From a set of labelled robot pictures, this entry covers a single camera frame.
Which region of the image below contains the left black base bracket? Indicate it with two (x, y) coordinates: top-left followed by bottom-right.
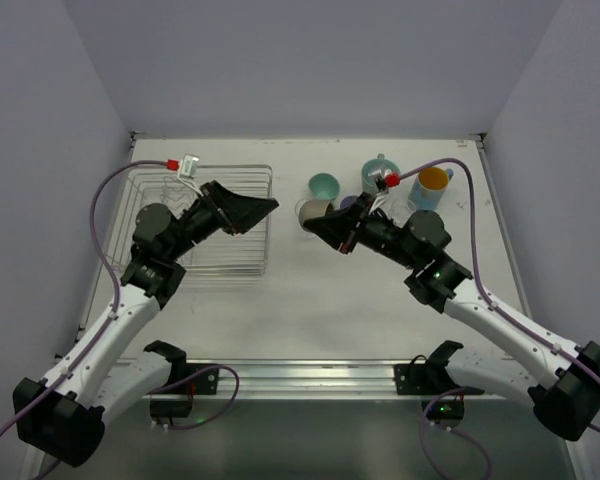
(175, 363), (219, 397)

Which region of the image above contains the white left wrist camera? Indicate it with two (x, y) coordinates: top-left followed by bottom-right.
(166, 154), (199, 189)

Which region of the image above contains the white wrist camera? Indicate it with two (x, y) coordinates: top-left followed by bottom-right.
(370, 172), (401, 213)
(166, 154), (199, 189)

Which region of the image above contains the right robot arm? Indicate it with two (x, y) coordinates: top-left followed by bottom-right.
(298, 193), (600, 441)

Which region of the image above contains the tall green mug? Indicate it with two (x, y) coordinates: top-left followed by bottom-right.
(360, 153), (401, 194)

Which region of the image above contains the black base bracket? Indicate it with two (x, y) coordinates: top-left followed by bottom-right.
(175, 363), (219, 397)
(393, 340), (464, 396)

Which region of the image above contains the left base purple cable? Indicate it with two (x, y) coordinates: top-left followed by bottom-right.
(152, 364), (240, 432)

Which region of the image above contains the right black base bracket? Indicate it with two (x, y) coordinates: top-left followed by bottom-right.
(393, 340), (464, 396)

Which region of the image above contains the small green teal cup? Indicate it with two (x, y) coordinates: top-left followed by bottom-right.
(308, 172), (340, 202)

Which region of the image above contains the metal wire dish rack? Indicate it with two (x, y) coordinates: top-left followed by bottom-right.
(106, 164), (273, 283)

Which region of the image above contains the blue butterfly mug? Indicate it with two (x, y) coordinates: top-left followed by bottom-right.
(407, 167), (454, 211)

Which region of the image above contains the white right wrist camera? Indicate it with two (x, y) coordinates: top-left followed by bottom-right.
(370, 172), (401, 213)

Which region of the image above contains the controller box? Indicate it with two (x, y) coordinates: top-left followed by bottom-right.
(149, 400), (193, 425)
(421, 397), (465, 427)

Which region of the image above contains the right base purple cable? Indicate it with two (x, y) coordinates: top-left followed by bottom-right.
(419, 387), (492, 480)

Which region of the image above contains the lilac plastic cup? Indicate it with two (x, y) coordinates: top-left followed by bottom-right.
(339, 195), (358, 209)

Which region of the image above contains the aluminium mounting rail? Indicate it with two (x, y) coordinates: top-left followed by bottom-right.
(109, 357), (511, 401)

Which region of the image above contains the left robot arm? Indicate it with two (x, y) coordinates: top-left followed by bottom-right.
(12, 181), (279, 467)

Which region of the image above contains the left controller box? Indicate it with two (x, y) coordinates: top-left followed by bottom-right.
(149, 400), (193, 425)

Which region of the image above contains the olive ceramic mug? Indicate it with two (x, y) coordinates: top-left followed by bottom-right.
(295, 199), (334, 233)

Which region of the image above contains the right controller box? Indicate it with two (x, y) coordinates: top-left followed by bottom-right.
(421, 397), (465, 427)

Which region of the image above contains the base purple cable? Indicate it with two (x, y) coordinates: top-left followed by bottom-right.
(419, 387), (492, 480)
(152, 364), (240, 432)

